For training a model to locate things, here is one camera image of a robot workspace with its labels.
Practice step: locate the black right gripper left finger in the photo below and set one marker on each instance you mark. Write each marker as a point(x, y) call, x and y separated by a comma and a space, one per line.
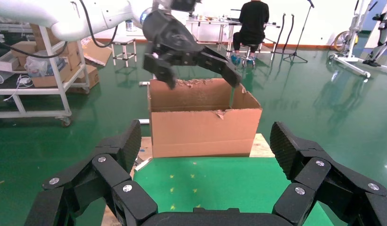
point(109, 171)

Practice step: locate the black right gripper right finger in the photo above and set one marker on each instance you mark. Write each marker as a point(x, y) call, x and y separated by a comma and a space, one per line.
point(318, 174)

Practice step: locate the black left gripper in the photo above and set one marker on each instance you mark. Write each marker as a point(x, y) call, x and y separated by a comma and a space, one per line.
point(168, 34)

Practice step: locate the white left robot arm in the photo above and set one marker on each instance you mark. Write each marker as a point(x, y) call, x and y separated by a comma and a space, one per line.
point(55, 15)

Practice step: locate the large open cardboard carton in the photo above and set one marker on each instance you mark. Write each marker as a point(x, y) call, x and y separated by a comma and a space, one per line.
point(202, 131)

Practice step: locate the flattened cardboard sheet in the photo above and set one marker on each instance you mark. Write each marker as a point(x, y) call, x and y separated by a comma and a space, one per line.
point(96, 53)

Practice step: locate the brown cardboard box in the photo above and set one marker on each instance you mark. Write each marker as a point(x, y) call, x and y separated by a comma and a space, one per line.
point(91, 78)
point(73, 57)

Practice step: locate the long low cardboard box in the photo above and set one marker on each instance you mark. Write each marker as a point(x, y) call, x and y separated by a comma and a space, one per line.
point(49, 81)

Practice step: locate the white flat box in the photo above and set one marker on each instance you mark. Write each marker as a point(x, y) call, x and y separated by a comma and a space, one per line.
point(6, 64)

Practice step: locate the small plain cardboard box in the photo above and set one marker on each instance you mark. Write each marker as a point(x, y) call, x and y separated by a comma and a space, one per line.
point(23, 49)

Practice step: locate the large printed cardboard box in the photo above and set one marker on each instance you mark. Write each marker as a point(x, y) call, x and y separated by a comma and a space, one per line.
point(35, 34)

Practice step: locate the white desk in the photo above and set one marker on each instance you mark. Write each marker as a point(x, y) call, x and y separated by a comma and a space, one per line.
point(212, 22)

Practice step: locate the round swivel stool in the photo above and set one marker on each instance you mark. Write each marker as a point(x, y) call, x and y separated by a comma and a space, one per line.
point(251, 46)

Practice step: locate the seated person in black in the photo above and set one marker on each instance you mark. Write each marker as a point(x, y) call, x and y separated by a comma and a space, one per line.
point(252, 18)

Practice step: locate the green table cloth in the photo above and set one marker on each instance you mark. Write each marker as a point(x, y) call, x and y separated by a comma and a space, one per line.
point(227, 187)

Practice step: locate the black microphone stand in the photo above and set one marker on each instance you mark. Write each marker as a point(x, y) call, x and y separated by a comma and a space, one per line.
point(294, 55)

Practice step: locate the white shelf cart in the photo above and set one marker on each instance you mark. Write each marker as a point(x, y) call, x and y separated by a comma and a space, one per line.
point(40, 91)

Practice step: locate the white support stand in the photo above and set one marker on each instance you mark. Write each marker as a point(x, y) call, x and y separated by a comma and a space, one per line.
point(349, 60)

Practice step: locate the clear plastic bag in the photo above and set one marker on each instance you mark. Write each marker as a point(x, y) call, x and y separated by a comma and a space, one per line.
point(37, 64)

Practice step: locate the hanging exoskeleton legs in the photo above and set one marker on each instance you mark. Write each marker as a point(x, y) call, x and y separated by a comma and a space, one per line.
point(383, 31)

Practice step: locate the white metal stand frame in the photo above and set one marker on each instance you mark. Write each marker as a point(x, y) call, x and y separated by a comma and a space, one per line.
point(144, 83)

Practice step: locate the small white frame stool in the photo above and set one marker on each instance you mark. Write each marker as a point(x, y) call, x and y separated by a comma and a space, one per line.
point(124, 55)

